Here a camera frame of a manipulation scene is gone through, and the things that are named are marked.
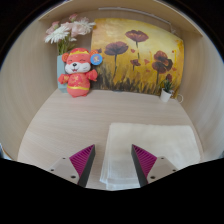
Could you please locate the pink and white flower bouquet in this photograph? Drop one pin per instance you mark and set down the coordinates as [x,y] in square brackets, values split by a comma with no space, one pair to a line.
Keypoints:
[66,31]

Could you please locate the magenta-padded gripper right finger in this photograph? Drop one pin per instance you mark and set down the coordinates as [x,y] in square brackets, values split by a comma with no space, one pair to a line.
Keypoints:
[145,162]

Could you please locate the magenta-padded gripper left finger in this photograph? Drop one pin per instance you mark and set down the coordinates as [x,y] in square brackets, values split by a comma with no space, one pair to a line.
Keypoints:
[81,161]

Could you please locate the light blue vase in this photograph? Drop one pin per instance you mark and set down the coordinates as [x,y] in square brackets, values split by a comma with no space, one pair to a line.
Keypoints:
[61,71]

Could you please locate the white light bar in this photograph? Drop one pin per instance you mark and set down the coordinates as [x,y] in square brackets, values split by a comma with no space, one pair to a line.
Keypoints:
[140,14]

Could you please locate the white towel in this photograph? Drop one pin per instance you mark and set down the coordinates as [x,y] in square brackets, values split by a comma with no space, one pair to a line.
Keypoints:
[166,143]

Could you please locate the small potted plant white pot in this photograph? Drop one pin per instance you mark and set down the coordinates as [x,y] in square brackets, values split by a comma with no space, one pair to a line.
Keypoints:
[165,95]

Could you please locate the yellow poppy flower painting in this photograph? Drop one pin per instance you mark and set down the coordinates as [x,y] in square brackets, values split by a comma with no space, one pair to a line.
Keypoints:
[140,63]

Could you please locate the red plush toy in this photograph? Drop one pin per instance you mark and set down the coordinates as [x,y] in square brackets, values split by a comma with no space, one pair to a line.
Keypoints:
[78,80]

